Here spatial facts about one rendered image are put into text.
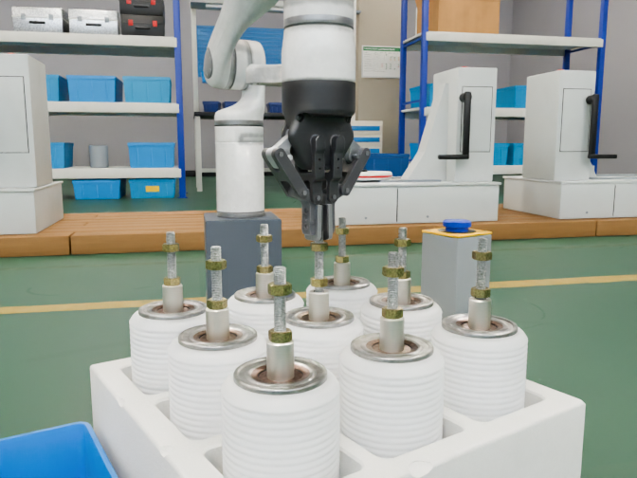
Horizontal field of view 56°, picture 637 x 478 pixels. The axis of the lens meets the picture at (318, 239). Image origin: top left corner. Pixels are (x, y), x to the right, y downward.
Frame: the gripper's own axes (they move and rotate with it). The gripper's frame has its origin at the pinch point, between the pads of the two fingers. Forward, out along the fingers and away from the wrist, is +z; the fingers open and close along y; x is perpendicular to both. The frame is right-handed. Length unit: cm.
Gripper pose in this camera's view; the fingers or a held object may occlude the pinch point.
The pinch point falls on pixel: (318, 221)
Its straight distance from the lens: 63.1
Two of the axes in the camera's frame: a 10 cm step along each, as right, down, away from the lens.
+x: -6.2, -1.2, 7.7
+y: 7.8, -1.0, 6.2
